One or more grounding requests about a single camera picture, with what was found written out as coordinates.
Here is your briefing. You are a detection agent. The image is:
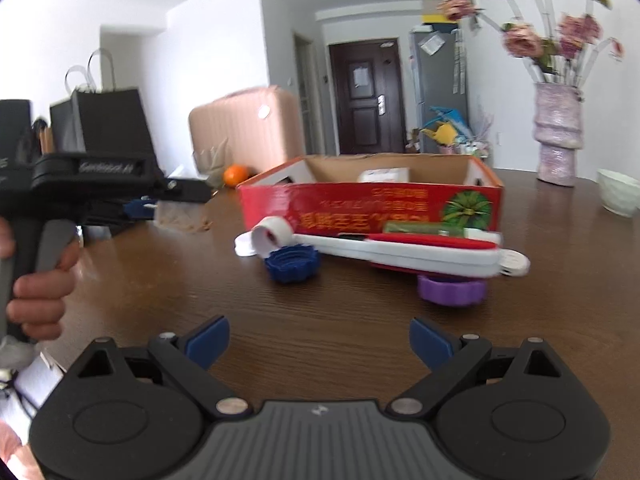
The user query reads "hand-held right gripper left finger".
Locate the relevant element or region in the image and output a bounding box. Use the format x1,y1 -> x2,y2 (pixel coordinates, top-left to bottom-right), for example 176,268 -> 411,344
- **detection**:
65,315 -> 253,418

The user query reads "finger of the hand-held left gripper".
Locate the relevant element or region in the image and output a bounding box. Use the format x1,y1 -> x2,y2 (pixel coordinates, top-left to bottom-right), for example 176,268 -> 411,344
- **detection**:
150,177 -> 213,206
82,199 -> 156,225

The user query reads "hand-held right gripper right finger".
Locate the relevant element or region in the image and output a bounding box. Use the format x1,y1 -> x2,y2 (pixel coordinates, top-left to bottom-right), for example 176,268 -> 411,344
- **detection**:
387,316 -> 576,418

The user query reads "purple ribbed lid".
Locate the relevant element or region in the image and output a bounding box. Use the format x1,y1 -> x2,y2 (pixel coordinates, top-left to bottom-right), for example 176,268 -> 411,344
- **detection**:
417,274 -> 488,308

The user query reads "white tape roll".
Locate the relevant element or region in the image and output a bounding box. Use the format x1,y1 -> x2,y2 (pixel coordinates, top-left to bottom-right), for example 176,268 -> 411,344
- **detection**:
251,216 -> 297,252

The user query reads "blue ribbed lid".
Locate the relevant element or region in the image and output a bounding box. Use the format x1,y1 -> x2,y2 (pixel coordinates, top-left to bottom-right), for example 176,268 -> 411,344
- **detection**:
264,242 -> 321,285

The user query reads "red cardboard box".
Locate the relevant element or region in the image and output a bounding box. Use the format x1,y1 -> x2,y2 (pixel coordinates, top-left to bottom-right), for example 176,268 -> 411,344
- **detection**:
236,154 -> 505,257

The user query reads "person's left hand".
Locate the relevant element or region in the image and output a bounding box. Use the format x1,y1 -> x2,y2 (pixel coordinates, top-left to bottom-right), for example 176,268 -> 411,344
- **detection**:
0,220 -> 82,342

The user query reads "crumpled clear plastic wrapper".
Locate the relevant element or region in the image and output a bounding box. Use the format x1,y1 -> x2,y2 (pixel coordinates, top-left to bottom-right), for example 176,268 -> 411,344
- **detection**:
192,142 -> 226,188

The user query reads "orange fruit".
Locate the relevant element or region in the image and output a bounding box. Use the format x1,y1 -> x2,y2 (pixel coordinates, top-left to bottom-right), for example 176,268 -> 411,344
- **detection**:
223,165 -> 251,189

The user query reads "large black paper bag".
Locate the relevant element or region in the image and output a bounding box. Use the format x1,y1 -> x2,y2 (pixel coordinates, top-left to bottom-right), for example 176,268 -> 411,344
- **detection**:
70,49 -> 162,176

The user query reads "pink suitcase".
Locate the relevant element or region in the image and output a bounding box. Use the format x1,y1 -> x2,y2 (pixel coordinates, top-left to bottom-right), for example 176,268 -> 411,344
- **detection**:
188,86 -> 307,181

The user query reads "dark brown door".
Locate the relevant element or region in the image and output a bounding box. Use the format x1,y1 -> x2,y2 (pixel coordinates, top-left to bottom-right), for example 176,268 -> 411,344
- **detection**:
328,37 -> 408,156

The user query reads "yellow plastic toy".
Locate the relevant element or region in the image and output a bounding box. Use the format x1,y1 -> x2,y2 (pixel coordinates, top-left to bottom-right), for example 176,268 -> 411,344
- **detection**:
420,124 -> 459,147

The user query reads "white ceramic bowl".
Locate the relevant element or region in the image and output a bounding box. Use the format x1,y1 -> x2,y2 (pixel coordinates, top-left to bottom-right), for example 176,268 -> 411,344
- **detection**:
596,169 -> 640,218

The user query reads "pink textured vase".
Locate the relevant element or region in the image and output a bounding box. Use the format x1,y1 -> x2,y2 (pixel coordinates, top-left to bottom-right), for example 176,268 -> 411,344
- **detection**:
531,81 -> 586,187

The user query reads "grey refrigerator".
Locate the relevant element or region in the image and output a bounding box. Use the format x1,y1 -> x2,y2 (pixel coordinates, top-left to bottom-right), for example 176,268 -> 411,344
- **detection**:
409,27 -> 471,153

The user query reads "yellow white box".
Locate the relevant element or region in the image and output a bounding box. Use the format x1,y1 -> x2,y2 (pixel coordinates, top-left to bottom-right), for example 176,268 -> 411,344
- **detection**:
420,0 -> 461,28

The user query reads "dried pink flower bouquet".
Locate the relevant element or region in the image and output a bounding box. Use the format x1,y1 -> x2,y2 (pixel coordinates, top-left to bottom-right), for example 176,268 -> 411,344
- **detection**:
437,0 -> 626,86

